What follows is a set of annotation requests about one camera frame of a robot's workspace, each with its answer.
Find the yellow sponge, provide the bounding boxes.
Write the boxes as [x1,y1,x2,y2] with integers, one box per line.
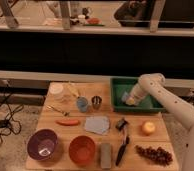
[126,97,136,105]

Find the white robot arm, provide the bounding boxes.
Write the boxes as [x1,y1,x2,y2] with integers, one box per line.
[127,73,194,171]

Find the green plastic tray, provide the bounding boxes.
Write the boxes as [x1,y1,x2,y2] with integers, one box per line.
[110,77,164,113]

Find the small black clip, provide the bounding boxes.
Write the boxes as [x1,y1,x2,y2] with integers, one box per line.
[116,118,127,131]

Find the yellow apple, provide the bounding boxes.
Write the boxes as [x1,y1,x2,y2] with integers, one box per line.
[141,121,156,135]

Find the metal cup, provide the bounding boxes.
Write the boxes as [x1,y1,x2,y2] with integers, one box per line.
[91,96,102,110]

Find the grey blue cloth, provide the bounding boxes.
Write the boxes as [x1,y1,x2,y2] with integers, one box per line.
[84,116,110,135]

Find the black knife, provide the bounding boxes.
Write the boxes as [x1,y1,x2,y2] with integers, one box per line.
[115,129,130,166]

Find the bunch of dark grapes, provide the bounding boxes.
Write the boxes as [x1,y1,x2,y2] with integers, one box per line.
[135,145,173,166]

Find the grey rectangular block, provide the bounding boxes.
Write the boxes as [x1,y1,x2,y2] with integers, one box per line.
[100,143,112,169]

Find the orange carrot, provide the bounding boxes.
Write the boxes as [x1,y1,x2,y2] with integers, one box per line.
[55,120,80,126]

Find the orange bowl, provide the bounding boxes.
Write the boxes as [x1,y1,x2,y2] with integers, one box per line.
[68,135,96,166]

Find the purple bowl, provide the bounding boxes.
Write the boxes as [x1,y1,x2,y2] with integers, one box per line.
[27,129,58,161]

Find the black floor cables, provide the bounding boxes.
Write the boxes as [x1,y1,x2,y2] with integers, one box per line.
[0,81,25,161]

